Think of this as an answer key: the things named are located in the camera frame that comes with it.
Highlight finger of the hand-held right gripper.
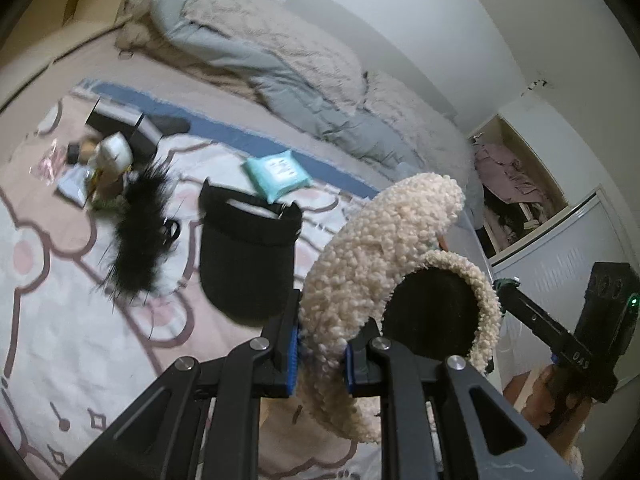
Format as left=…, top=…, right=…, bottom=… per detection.
left=494, top=277, right=577, bottom=357

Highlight pink clothes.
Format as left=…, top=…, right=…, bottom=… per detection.
left=475, top=142, right=546, bottom=206

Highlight grey blue packet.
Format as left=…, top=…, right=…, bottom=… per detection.
left=57, top=167, right=93, bottom=208

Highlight person's right hand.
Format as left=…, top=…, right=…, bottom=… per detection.
left=520, top=365, right=593, bottom=463

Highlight teal wet wipes pack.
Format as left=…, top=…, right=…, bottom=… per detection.
left=242, top=149, right=315, bottom=205

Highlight pink plastic packet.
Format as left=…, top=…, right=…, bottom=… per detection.
left=30, top=147, right=63, bottom=181

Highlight white closet door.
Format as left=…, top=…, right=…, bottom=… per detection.
left=490, top=185, right=640, bottom=391

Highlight black furry hair clip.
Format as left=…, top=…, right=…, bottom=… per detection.
left=97, top=160, right=183, bottom=306

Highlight grey blue duvet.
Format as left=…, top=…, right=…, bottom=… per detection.
left=150, top=0, right=481, bottom=221

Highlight wooden shelf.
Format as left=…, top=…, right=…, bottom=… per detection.
left=0, top=0, right=176, bottom=111

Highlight printed blanket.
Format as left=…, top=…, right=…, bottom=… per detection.
left=0, top=77, right=386, bottom=480

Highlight tan blanket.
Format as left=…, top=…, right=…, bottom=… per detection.
left=115, top=15, right=261, bottom=101

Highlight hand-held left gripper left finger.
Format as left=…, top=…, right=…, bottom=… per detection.
left=62, top=287, right=303, bottom=480

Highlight black cardboard box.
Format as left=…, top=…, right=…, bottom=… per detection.
left=85, top=99, right=146, bottom=131

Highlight wooden closet niche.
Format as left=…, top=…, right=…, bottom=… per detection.
left=467, top=115, right=571, bottom=261

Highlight white cream bottle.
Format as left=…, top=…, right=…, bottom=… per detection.
left=95, top=132, right=133, bottom=171

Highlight black sun visor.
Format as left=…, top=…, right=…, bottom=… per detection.
left=198, top=177, right=304, bottom=322

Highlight small yellow green packet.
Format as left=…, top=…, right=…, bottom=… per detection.
left=90, top=170, right=126, bottom=208

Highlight dark clothes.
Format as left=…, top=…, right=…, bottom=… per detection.
left=482, top=195, right=526, bottom=251

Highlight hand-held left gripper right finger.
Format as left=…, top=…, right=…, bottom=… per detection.
left=345, top=317, right=581, bottom=480

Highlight beige quilted pillow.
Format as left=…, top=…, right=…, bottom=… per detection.
left=367, top=70, right=463, bottom=171
left=182, top=0, right=366, bottom=121

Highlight black glasses case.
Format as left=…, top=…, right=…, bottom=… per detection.
left=150, top=115, right=192, bottom=137

